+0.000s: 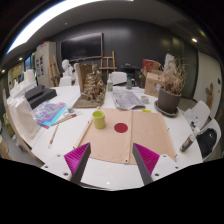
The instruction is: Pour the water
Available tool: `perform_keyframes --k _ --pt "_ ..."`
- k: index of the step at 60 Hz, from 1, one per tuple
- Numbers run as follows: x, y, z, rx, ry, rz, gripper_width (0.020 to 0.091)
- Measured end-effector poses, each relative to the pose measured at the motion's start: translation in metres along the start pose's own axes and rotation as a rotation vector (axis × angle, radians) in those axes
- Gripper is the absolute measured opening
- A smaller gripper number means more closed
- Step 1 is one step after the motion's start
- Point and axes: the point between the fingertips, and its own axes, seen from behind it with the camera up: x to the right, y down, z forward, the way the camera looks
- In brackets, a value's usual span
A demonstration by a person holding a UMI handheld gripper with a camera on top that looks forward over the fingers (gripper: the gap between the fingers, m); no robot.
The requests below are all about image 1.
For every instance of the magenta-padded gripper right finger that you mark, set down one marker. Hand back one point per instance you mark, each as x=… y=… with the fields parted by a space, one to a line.
x=148 y=160

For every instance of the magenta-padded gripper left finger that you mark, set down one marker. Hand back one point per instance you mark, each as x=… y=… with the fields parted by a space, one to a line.
x=75 y=160

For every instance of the beige canvas mat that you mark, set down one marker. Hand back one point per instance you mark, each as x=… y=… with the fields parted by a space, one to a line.
x=150 y=133

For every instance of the red white thin stick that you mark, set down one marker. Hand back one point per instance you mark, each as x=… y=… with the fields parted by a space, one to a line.
x=53 y=135

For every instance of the flat round red coaster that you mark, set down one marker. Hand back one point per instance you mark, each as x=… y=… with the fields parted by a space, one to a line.
x=121 y=127

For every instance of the lime green mug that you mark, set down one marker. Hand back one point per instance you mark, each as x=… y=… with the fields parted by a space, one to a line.
x=99 y=120

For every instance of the yellow marker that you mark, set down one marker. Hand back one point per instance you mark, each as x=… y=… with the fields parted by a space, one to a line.
x=146 y=110

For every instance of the grey plant saucer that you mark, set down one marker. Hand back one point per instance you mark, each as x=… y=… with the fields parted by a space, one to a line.
x=166 y=114

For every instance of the small glass jar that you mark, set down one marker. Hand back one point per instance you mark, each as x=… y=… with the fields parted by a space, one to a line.
x=70 y=109

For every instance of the colourful printed sheet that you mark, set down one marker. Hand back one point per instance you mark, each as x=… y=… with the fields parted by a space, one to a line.
x=50 y=113

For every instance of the small grey-white cup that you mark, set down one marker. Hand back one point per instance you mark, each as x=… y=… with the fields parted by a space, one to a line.
x=144 y=99

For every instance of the black backpack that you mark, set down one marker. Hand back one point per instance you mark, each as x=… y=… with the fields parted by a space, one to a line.
x=206 y=141

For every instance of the open grey newspaper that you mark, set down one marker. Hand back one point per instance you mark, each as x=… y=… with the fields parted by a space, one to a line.
x=125 y=99

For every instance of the dried plant in dark pot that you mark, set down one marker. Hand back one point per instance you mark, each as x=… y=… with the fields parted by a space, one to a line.
x=169 y=98

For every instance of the black flat box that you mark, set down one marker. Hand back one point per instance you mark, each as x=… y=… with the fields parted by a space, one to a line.
x=43 y=98
x=34 y=91

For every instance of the white foam boards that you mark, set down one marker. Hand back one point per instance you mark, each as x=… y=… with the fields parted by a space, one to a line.
x=21 y=115

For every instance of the white plastic chair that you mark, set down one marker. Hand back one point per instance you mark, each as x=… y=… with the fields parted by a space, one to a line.
x=203 y=110
x=215 y=125
x=65 y=81
x=118 y=77

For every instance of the brown cardboard box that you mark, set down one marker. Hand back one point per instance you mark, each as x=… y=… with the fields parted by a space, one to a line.
x=151 y=84

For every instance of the golden sculpture on brown board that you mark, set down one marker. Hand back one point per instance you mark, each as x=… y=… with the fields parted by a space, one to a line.
x=93 y=86

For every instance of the grey kettle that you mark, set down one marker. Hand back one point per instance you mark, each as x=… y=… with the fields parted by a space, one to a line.
x=129 y=84

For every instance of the white green spray bottle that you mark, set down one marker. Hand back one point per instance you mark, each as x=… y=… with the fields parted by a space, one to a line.
x=110 y=85

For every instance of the wooden figure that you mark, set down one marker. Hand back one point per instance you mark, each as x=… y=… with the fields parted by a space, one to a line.
x=209 y=95

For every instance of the black side table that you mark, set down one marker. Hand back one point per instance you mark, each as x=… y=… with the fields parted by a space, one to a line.
x=131 y=70

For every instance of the wooden easel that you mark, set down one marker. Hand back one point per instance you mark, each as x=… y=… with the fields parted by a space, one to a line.
x=53 y=71
x=108 y=68

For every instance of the white plaster bust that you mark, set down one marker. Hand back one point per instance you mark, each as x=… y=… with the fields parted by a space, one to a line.
x=67 y=68

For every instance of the red box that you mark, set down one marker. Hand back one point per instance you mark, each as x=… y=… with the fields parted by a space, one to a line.
x=149 y=65

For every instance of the white plaster statue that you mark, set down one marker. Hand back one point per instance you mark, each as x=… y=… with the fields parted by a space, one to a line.
x=169 y=61

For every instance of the long ceiling light strip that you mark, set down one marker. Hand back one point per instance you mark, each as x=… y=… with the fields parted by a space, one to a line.
x=50 y=16

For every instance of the black wall screen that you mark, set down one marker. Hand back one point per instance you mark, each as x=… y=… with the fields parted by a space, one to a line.
x=81 y=46

